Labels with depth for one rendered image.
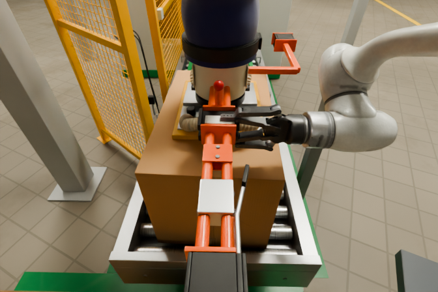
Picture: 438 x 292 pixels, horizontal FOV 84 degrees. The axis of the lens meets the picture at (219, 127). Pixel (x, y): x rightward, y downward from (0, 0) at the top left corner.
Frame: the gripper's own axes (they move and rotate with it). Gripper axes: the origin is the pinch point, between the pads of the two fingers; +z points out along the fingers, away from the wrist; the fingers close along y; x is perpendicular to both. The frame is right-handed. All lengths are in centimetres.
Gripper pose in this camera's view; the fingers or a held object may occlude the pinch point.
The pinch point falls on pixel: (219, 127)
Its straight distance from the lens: 59.4
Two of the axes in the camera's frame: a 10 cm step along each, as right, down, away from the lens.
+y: -0.1, 7.6, 6.5
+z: -10.0, -0.2, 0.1
